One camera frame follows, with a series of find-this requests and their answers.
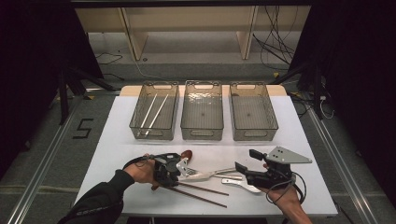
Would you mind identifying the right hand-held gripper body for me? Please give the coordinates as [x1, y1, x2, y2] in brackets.
[245, 146, 313, 190]

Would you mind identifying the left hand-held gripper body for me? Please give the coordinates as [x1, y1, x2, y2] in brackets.
[152, 152, 190, 179]

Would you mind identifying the white utensil with holed handle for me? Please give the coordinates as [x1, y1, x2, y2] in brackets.
[221, 177, 262, 194]

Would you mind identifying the metal fork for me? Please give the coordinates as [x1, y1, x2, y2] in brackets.
[185, 167, 237, 176]

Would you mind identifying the brown spoon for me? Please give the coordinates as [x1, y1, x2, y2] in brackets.
[150, 149, 194, 191]

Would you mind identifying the white spoon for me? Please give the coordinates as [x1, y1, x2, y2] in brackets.
[179, 171, 216, 183]

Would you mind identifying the brown chopstick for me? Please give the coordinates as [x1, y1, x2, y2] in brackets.
[177, 182, 230, 197]
[161, 186, 228, 209]

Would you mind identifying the clear grey plastic bin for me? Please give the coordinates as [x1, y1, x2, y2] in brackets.
[180, 79, 225, 142]
[228, 80, 279, 142]
[129, 79, 180, 141]

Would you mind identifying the person's left hand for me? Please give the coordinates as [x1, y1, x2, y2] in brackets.
[122, 153, 162, 188]

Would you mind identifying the person's right hand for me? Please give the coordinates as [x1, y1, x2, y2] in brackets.
[257, 185, 303, 216]

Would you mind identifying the white table sheet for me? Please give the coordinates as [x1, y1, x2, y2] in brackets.
[71, 94, 339, 217]

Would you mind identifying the black metal stand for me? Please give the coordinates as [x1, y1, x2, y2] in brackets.
[269, 62, 325, 120]
[57, 66, 118, 125]

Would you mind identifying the wooden table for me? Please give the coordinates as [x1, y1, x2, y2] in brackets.
[120, 84, 288, 97]

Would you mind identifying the black curtain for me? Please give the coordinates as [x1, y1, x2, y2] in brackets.
[288, 0, 396, 206]
[0, 0, 104, 178]

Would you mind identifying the beige wooden desk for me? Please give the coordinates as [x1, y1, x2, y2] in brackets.
[74, 5, 312, 62]

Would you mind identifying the left hand-held gripper cable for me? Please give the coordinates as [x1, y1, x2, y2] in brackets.
[122, 155, 157, 171]

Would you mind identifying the hand-held gripper cable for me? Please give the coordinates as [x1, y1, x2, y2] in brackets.
[264, 172, 307, 206]
[122, 155, 157, 171]

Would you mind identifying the right hand-held gripper cable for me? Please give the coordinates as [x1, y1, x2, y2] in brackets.
[264, 172, 307, 206]

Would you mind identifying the metal floor rail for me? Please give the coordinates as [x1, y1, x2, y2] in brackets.
[306, 106, 379, 224]
[6, 99, 85, 224]

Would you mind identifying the white cable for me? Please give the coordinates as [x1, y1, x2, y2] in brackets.
[318, 94, 335, 120]

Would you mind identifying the black cable bundle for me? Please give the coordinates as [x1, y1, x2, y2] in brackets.
[251, 5, 300, 71]

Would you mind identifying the black floor cable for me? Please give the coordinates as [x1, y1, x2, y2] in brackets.
[94, 51, 125, 82]

